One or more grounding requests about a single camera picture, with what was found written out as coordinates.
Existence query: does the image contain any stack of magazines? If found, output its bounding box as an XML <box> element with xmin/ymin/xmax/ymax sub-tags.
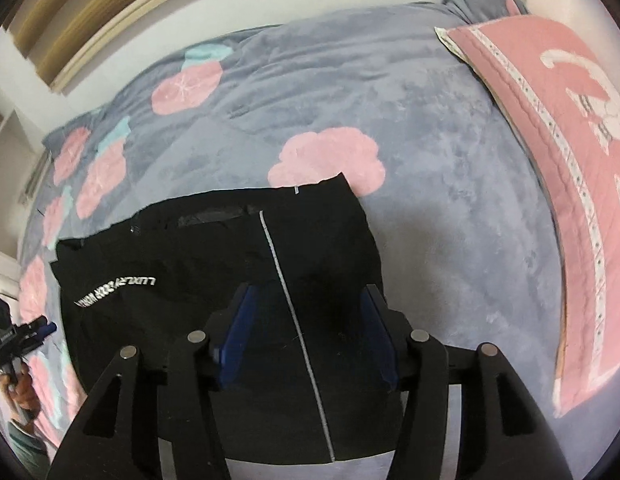
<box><xmin>21</xmin><ymin>154</ymin><xmax>55</xmax><ymax>207</ymax></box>

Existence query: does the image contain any pink pillow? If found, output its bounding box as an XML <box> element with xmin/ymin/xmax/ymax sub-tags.
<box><xmin>435</xmin><ymin>15</ymin><xmax>620</xmax><ymax>418</ymax></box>

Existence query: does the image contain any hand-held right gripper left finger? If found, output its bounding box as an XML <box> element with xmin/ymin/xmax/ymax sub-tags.
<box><xmin>47</xmin><ymin>282</ymin><xmax>257</xmax><ymax>480</ymax></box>

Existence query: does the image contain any grey floral blanket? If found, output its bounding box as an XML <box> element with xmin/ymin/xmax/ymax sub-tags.
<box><xmin>15</xmin><ymin>2</ymin><xmax>570</xmax><ymax>480</ymax></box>

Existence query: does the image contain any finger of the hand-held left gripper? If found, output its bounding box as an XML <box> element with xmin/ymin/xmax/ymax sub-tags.
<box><xmin>21</xmin><ymin>316</ymin><xmax>59</xmax><ymax>347</ymax></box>

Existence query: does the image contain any white bookshelf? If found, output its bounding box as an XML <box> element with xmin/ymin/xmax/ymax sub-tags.
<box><xmin>0</xmin><ymin>102</ymin><xmax>23</xmax><ymax>166</ymax></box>

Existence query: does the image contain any striped window blind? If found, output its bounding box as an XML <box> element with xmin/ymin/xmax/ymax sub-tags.
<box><xmin>5</xmin><ymin>0</ymin><xmax>273</xmax><ymax>95</ymax></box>

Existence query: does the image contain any person's left hand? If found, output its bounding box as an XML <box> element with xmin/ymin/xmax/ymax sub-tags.
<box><xmin>3</xmin><ymin>359</ymin><xmax>41</xmax><ymax>425</ymax></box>

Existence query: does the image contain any black hooded jacket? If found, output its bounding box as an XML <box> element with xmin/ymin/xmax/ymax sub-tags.
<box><xmin>50</xmin><ymin>172</ymin><xmax>407</xmax><ymax>463</ymax></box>

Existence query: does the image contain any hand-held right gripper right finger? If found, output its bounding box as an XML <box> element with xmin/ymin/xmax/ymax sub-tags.
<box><xmin>360</xmin><ymin>284</ymin><xmax>573</xmax><ymax>480</ymax></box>

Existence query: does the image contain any person's left forearm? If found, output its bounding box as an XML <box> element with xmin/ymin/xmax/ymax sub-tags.
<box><xmin>7</xmin><ymin>419</ymin><xmax>55</xmax><ymax>480</ymax></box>

